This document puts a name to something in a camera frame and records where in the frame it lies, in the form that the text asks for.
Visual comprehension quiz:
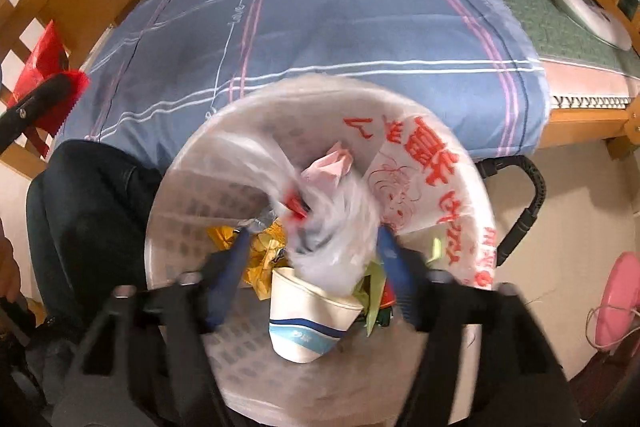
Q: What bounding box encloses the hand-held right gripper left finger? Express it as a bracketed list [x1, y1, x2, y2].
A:
[50, 229, 251, 427]

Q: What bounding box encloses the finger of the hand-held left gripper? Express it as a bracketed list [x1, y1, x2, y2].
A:
[0, 74, 76, 155]

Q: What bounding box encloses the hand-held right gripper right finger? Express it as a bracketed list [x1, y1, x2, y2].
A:
[377, 227, 581, 427]

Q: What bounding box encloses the light green wrapper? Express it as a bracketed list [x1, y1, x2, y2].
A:
[352, 237, 443, 338]

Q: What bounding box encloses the yellow snack bag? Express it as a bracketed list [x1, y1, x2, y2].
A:
[207, 221, 288, 300]

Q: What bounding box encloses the red snack wrapper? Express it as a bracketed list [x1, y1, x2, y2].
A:
[10, 20, 92, 134]

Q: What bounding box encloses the white plastic bag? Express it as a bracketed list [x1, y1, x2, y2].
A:
[282, 167, 383, 295]

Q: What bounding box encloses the white blue paper cup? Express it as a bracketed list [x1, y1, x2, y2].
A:
[268, 266, 367, 364]

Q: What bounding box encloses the white bin liner red print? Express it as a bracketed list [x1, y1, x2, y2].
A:
[144, 74, 498, 427]

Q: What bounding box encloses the pink tissue packet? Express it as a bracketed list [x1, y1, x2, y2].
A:
[299, 141, 357, 190]

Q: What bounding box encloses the person's left forearm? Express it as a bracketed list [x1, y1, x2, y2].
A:
[0, 234, 20, 305]

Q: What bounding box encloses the pink plastic object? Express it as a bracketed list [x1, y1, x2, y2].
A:
[594, 251, 640, 349]

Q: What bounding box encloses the blue checked blanket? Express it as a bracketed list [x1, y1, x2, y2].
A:
[52, 0, 551, 168]

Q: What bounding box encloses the white patterned mattress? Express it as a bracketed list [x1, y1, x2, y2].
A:
[542, 57, 640, 112]

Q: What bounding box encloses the white mite vacuum cleaner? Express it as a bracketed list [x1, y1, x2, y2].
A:
[547, 0, 634, 52]

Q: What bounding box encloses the black ribbed cable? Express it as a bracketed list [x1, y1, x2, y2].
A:
[477, 154, 547, 267]

